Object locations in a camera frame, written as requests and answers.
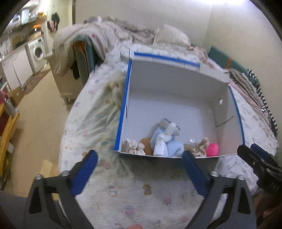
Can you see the white patterned bed sheet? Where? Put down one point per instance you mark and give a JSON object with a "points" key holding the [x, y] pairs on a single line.
{"points": [[123, 192]]}

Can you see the orange brown sponge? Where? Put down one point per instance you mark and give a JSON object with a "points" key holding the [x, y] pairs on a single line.
{"points": [[147, 147]]}

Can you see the white washing machine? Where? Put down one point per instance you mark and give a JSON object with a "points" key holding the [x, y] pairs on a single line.
{"points": [[36, 52]]}

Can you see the green chair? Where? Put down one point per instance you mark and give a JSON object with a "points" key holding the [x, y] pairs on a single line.
{"points": [[86, 58]]}

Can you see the grey blanket over chair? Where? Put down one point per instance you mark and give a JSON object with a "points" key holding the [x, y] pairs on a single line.
{"points": [[99, 36]]}

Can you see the beige pillow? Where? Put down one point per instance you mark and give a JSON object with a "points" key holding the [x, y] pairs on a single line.
{"points": [[171, 35]]}

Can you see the beige fluffy plush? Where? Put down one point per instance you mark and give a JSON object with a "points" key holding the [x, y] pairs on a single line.
{"points": [[115, 88]]}

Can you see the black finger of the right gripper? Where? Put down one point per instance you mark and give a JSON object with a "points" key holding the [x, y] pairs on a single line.
{"points": [[264, 166]]}

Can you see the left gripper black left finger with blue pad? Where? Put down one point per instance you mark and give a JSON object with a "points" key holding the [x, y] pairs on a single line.
{"points": [[40, 209]]}

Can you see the striped black white cloth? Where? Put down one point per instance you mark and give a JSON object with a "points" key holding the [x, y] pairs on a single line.
{"points": [[250, 86]]}

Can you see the white cardboard box blue edges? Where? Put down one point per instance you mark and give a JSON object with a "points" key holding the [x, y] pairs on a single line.
{"points": [[195, 97]]}

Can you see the pink ball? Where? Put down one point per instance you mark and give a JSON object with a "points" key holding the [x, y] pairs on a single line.
{"points": [[212, 150]]}

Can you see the cream scrunchie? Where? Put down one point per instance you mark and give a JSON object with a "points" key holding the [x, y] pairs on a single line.
{"points": [[131, 146]]}

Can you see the white sock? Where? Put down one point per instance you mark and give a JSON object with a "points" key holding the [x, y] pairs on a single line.
{"points": [[160, 148]]}

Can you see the cardboard box on floor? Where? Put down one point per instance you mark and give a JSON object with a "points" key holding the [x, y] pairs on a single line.
{"points": [[16, 95]]}

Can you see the light blue fluffy sock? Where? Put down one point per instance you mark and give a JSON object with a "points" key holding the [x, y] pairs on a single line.
{"points": [[175, 148]]}

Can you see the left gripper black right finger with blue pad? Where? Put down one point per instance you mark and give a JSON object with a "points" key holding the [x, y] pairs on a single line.
{"points": [[227, 201]]}

